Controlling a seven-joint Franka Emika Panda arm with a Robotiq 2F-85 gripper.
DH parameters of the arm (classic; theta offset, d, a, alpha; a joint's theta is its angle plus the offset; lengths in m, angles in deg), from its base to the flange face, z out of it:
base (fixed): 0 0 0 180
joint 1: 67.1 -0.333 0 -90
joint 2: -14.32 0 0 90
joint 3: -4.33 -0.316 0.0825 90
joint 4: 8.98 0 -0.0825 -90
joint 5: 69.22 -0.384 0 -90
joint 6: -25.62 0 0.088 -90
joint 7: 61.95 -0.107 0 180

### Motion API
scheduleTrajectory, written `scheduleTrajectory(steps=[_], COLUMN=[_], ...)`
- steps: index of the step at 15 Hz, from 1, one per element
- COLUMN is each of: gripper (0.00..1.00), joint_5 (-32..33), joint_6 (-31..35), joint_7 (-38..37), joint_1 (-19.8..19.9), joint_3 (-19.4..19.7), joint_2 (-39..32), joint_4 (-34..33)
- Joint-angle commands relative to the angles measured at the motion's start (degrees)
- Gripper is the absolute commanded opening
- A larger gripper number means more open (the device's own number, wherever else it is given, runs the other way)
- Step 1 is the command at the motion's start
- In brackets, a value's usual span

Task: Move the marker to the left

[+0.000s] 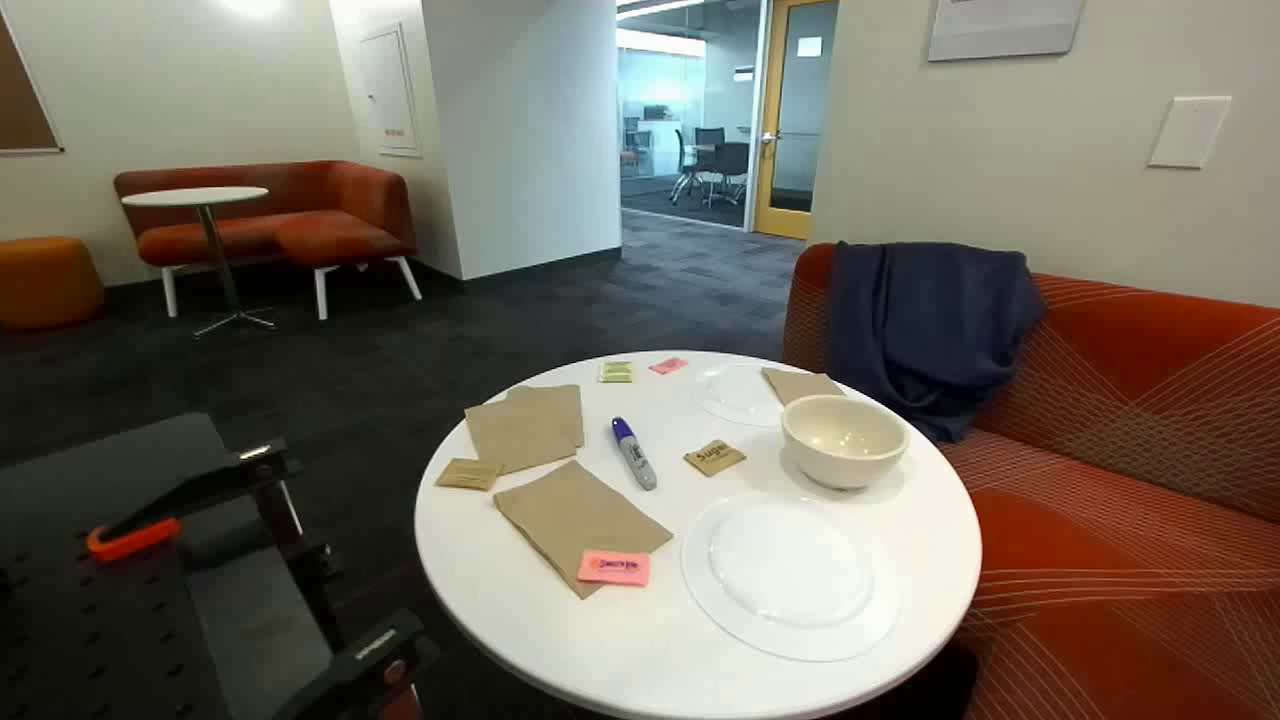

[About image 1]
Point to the blue and grey marker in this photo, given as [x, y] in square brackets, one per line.
[635, 454]

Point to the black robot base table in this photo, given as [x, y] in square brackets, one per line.
[102, 640]

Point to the pink sweetener packet far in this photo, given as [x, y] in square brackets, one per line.
[671, 364]

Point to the green sweetener packet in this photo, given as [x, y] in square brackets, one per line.
[619, 373]

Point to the small tan sugar packet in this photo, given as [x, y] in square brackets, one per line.
[713, 458]

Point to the brown paper napkin middle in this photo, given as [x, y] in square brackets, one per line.
[531, 427]

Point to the brown napkin behind bowl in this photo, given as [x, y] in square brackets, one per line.
[799, 384]

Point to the large brown paper napkin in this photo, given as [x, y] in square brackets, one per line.
[571, 513]

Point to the white ceramic bowl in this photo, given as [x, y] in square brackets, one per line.
[842, 441]

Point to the small brown paper piece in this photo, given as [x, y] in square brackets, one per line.
[471, 475]

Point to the navy blue cloth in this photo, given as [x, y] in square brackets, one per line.
[930, 328]

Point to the wooden framed glass door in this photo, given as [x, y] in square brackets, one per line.
[792, 114]

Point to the orange bench sofa far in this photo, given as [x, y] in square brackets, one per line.
[319, 215]

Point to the small round white side table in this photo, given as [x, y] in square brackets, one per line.
[205, 203]

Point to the orange corner sofa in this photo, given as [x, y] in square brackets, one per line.
[1130, 504]

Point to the orange round pouf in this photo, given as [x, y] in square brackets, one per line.
[46, 283]

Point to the black clamp with orange handle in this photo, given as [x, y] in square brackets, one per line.
[261, 596]

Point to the grey wall sign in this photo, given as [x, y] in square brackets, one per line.
[999, 29]

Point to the brown wall board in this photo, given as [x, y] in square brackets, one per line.
[21, 114]

